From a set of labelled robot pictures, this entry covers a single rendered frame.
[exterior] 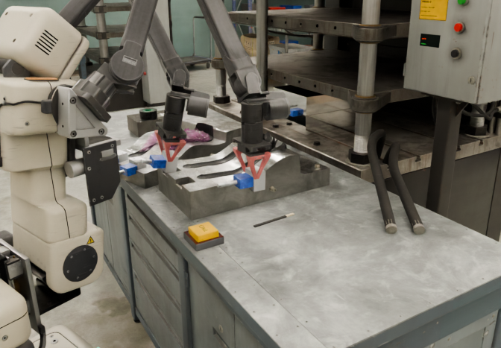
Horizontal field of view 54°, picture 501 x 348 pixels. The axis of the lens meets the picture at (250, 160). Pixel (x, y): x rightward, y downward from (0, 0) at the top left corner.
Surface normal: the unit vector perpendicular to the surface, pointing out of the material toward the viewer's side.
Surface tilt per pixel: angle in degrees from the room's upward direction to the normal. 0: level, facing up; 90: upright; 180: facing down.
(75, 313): 0
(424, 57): 90
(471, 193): 90
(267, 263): 0
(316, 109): 90
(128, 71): 61
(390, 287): 0
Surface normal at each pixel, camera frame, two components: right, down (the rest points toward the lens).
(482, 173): 0.51, 0.29
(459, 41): -0.86, 0.18
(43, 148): 0.76, 0.21
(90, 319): -0.01, -0.94
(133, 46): 0.36, -0.18
